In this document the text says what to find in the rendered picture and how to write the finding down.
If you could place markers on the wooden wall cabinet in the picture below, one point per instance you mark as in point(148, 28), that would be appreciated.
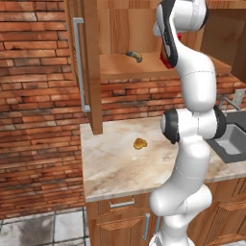
point(128, 32)

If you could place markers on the grey tap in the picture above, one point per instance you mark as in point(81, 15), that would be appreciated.
point(235, 100)

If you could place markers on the wooden drawer front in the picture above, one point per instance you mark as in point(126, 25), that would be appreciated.
point(99, 208)

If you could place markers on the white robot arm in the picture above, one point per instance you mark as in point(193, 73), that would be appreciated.
point(195, 96)

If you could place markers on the grey sink basin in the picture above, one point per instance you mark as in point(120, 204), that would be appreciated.
point(232, 144)

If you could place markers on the amber honey bottle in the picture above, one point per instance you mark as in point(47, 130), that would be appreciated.
point(140, 143)

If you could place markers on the wooden base cupboard door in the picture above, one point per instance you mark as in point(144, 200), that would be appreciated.
point(118, 232)
point(227, 214)

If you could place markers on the wooden wall cabinet door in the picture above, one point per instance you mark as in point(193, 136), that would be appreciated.
point(229, 38)
point(91, 64)

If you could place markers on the dark curved food item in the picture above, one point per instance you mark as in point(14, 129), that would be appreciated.
point(135, 55)

